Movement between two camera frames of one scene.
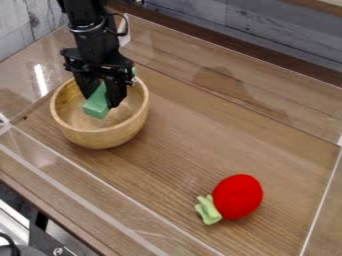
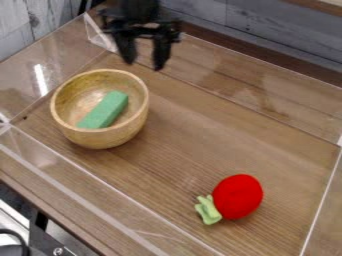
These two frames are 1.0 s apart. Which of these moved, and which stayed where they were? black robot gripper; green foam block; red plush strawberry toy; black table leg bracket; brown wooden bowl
Moved: green foam block; black robot gripper
Stayed: black table leg bracket; red plush strawberry toy; brown wooden bowl
